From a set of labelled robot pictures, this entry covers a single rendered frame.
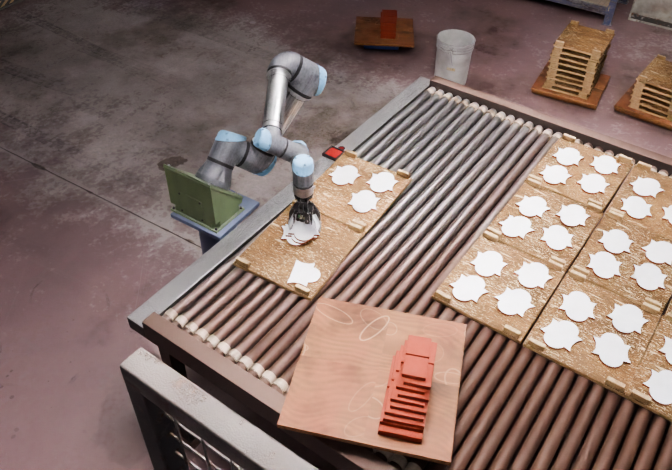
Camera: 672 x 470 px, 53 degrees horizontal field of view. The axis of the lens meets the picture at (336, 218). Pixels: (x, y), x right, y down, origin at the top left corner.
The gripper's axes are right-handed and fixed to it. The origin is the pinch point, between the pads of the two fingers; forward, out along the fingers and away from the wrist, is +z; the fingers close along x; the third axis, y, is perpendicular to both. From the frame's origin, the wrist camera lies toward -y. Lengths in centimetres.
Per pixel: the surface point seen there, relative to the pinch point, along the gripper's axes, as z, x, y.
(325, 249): 3.1, 8.8, 8.2
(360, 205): 2.3, 21.4, -18.0
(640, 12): 86, 266, -406
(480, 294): 2, 67, 28
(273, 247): 3.1, -11.5, 8.7
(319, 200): 3.1, 4.0, -20.8
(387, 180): 2.3, 32.5, -35.6
